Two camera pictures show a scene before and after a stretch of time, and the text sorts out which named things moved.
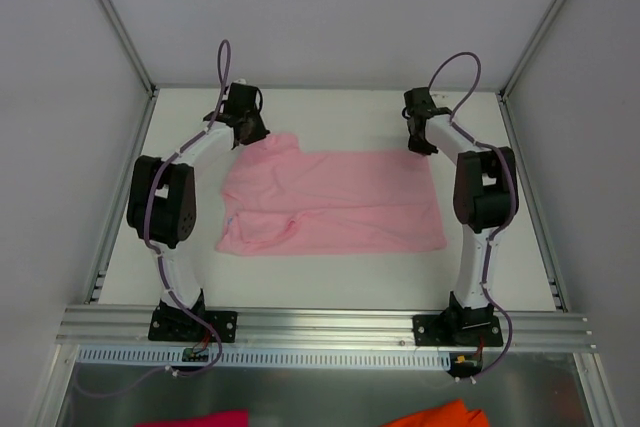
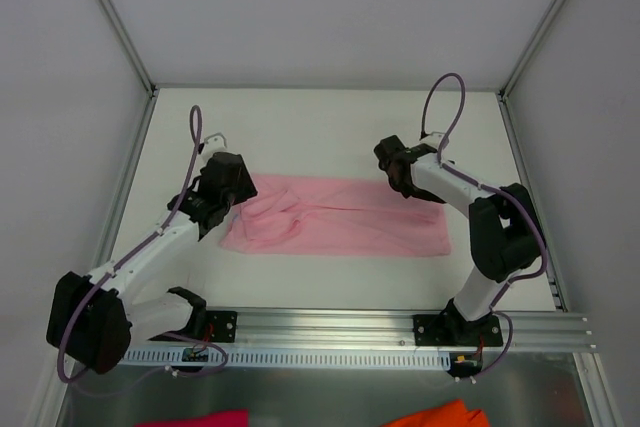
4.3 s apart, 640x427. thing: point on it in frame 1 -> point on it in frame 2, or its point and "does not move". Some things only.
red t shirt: [234, 418] does not move
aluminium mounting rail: [101, 328] does not move
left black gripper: [248, 127] -> [239, 187]
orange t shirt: [451, 414] does not move
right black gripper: [420, 139] -> [392, 167]
